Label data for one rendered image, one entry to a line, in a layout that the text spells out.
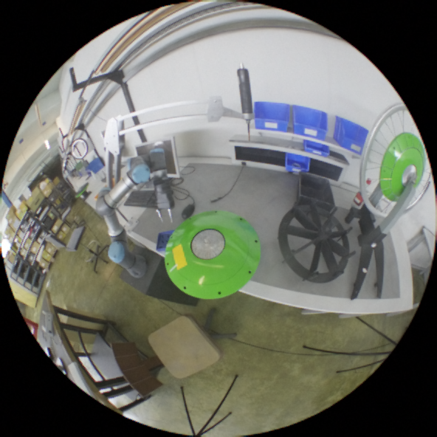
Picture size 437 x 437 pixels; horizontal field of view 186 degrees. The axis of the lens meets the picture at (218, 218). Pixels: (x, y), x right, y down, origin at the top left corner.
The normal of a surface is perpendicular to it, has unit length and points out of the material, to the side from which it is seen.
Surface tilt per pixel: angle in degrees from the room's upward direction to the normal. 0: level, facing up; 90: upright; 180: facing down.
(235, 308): 0
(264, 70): 90
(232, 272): 21
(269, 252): 0
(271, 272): 0
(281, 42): 90
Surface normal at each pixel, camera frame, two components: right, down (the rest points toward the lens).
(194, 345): -0.15, -0.62
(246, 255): 0.18, -0.52
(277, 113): -0.41, 0.74
